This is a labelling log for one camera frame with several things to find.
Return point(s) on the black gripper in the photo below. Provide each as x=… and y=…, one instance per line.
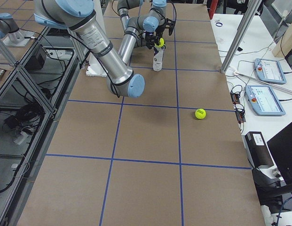
x=158, y=30
x=152, y=40

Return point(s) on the yellow tennis ball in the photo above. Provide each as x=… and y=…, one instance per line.
x=161, y=43
x=200, y=114

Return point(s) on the clear tennis ball tube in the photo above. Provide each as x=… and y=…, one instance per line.
x=158, y=58

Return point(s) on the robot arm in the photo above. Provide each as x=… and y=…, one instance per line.
x=145, y=30
x=79, y=16

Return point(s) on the far blue teach pendant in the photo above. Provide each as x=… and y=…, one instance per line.
x=269, y=71

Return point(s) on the blue teach pendant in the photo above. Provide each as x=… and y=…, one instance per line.
x=269, y=71
x=263, y=100

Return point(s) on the near blue teach pendant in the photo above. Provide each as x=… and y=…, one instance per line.
x=263, y=100

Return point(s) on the brown paper table cover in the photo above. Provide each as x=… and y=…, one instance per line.
x=149, y=161

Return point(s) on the black power box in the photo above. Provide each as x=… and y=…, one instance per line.
x=259, y=152

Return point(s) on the black monitor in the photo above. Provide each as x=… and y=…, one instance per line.
x=280, y=147

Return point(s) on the aluminium frame post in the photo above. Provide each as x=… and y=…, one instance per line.
x=242, y=28

